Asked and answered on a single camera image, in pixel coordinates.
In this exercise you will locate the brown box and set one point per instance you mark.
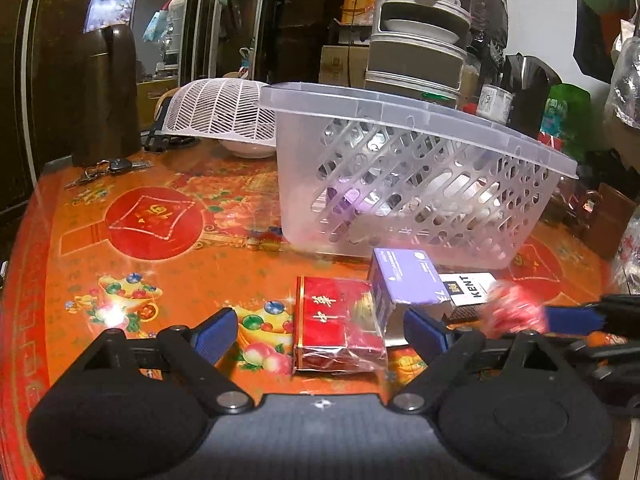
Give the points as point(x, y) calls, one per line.
point(607, 222)

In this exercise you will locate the white bowl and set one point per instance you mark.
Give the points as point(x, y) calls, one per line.
point(247, 149)

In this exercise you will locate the purple box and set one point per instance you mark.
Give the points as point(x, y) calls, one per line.
point(407, 275)

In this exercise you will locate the clear plastic bag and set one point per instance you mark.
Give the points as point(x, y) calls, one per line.
point(625, 85)

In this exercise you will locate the clear plastic basket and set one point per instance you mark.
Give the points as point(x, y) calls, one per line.
point(400, 180)

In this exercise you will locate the cardboard box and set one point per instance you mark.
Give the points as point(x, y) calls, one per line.
point(342, 65)

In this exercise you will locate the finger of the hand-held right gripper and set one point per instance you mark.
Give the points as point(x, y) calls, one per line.
point(607, 352)
point(565, 318)

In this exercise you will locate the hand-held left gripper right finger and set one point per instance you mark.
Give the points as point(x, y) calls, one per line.
point(424, 332)

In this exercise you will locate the bunch of keys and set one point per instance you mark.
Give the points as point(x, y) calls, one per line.
point(112, 167)

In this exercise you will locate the red packet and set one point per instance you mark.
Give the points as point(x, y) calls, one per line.
point(515, 310)

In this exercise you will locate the red cigarette pack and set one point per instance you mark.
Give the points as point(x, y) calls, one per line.
point(332, 322)

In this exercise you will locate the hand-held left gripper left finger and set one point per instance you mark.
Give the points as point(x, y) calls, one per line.
point(218, 333)

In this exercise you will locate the grey tiered steamer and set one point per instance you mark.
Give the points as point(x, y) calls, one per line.
point(415, 55)

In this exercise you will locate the white and black cigarette pack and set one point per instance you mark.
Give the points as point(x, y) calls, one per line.
point(470, 290)

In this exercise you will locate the jar with white label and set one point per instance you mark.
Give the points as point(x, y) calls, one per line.
point(495, 102)

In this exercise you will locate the white plastic colander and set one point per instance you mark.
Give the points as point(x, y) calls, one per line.
point(220, 107)

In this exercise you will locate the green packet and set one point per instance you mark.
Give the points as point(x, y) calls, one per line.
point(567, 115)

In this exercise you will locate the brown thermos jug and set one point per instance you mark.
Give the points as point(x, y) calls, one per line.
point(107, 95)

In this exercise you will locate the black kettle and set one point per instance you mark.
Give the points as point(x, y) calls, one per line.
point(530, 90)

